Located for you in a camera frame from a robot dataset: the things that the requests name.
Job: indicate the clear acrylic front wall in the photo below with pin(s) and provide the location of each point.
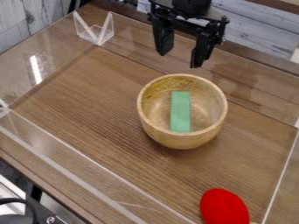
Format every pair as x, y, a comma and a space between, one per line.
86, 186

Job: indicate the wooden bowl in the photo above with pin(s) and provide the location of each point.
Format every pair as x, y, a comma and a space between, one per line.
209, 110

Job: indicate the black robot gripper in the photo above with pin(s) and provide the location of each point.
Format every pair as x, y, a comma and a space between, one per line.
192, 16

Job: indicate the clear acrylic corner bracket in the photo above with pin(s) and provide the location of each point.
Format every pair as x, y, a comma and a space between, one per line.
95, 34

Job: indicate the red plush object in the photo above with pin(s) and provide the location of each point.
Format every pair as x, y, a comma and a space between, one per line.
222, 207

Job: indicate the green rectangular block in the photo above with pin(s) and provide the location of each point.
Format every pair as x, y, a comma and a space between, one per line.
181, 112

